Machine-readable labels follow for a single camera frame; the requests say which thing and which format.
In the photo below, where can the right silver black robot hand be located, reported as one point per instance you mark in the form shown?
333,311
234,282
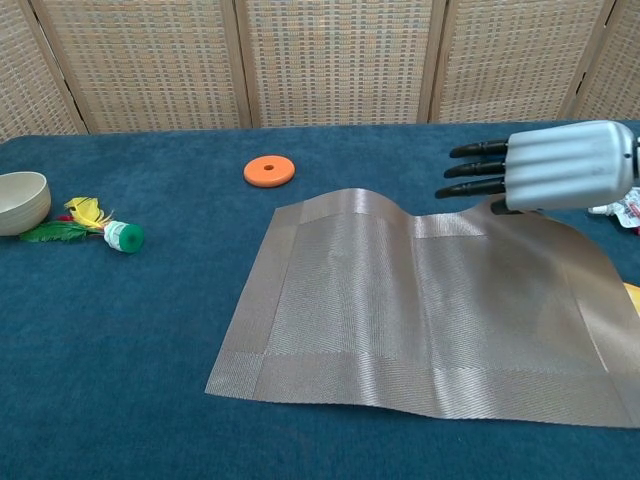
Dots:
565,165

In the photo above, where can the beige round bowl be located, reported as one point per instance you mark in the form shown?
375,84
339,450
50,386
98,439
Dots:
22,205

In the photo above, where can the grey-brown woven placemat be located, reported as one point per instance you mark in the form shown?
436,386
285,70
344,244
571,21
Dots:
400,320

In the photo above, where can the white squeeze pouch with spout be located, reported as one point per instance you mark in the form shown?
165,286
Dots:
627,217

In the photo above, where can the yellow and white booklet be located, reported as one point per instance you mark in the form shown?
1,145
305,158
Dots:
634,297

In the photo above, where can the feather shuttlecock with green base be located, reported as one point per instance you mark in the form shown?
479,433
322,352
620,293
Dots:
122,237

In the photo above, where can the orange disc with hole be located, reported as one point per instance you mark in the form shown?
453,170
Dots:
280,175

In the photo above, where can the blue carpet table cover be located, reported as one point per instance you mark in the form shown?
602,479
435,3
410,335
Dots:
125,325

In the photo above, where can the woven folding screen wooden frame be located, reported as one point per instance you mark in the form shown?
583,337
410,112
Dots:
340,60

